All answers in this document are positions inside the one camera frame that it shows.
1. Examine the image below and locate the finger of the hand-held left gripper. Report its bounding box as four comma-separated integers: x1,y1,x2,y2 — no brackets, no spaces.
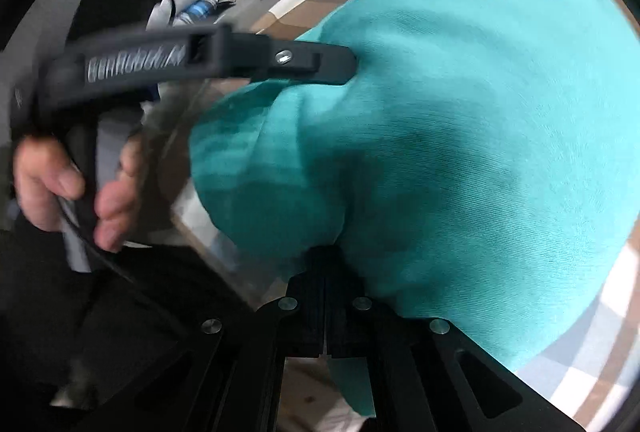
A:
227,30,358,86

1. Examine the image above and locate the teal sweatshirt with black stripes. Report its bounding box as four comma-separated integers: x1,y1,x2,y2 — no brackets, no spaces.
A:
189,0,640,418

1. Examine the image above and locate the blue bottle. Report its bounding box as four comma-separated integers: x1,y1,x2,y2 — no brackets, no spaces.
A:
177,0,236,26

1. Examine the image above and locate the person's left hand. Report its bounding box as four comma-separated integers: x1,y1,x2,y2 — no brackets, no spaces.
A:
12,132,147,254

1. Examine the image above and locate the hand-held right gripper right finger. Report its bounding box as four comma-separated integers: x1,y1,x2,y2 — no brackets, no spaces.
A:
325,248,586,432

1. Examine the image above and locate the black cable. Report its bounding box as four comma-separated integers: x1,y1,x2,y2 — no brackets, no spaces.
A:
57,197,191,328

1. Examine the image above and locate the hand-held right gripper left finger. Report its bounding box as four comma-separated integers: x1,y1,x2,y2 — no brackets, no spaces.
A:
75,248,326,432

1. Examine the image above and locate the checked tablecloth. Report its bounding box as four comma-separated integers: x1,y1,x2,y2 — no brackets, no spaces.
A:
170,0,640,432

